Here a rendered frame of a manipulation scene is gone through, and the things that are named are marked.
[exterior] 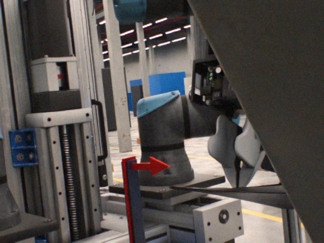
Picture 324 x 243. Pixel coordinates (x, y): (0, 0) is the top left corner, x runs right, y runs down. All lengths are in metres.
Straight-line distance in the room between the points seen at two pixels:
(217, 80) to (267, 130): 0.46
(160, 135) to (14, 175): 0.37
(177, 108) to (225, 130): 0.66
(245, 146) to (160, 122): 0.70
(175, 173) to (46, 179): 0.32
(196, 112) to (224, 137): 0.66
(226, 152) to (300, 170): 0.47
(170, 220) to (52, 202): 0.29
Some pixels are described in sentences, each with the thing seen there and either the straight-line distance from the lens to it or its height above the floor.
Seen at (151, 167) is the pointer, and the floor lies 1.18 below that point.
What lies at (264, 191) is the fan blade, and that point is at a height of 1.16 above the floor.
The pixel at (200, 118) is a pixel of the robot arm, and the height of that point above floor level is 1.20.
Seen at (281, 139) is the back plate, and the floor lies 1.25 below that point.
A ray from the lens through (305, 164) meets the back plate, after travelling 0.17.
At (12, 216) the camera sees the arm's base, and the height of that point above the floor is 1.06.
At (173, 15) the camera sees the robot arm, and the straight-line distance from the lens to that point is 0.78.
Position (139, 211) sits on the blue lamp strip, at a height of 1.12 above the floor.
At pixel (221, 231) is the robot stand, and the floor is 0.93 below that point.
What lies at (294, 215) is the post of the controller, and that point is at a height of 0.98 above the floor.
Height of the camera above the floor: 1.27
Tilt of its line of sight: 3 degrees down
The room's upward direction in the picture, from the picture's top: 6 degrees counter-clockwise
